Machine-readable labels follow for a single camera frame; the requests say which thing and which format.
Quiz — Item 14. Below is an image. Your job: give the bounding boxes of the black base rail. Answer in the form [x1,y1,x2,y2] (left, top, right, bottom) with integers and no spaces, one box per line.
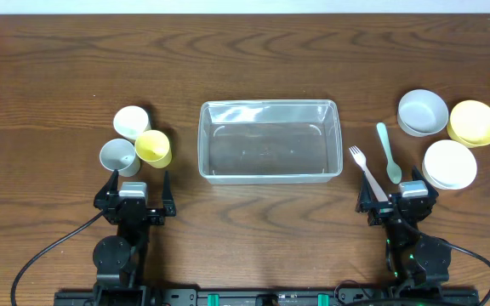
[53,286,480,306]

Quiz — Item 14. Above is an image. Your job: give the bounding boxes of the yellow plastic bowl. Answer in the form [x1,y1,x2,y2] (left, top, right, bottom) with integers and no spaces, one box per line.
[447,100,490,148]

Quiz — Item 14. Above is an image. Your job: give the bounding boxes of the white plastic fork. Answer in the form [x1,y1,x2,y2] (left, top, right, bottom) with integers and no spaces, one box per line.
[349,145,389,201]

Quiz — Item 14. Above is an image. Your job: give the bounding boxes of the yellow plastic cup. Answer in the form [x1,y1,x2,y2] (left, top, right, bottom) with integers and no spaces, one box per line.
[134,130,172,168]

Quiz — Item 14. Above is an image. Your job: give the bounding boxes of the mint green plastic spoon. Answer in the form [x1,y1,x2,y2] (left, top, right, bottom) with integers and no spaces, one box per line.
[376,122,402,184]

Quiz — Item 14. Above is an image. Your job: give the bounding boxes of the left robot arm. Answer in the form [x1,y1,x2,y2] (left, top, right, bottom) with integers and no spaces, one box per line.
[93,170,176,305]

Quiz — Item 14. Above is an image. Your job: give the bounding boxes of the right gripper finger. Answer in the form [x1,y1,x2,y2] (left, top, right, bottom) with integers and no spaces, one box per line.
[357,173,375,204]
[412,166,437,198]

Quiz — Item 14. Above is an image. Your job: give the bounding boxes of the grey plastic bowl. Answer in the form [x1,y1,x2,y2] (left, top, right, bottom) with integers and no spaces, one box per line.
[397,89,449,137]

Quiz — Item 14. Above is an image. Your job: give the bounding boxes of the clear plastic container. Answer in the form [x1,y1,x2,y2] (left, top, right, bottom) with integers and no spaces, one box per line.
[197,99,344,184]

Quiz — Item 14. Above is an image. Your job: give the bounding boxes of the white plastic cup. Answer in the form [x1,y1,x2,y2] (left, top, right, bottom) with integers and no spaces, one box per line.
[113,105,151,142]

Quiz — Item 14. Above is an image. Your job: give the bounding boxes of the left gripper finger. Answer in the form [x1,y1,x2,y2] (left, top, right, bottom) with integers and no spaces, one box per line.
[162,171,175,209]
[98,170,119,200]

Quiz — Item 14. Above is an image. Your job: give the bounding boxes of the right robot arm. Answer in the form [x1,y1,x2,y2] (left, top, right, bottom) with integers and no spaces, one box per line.
[356,168,451,299]

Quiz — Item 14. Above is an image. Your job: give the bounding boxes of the white plastic bowl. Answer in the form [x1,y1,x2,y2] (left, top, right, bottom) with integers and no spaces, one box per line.
[422,139,478,190]

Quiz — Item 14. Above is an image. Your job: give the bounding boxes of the grey plastic cup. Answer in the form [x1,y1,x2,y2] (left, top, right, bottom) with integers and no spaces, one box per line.
[99,139,140,177]

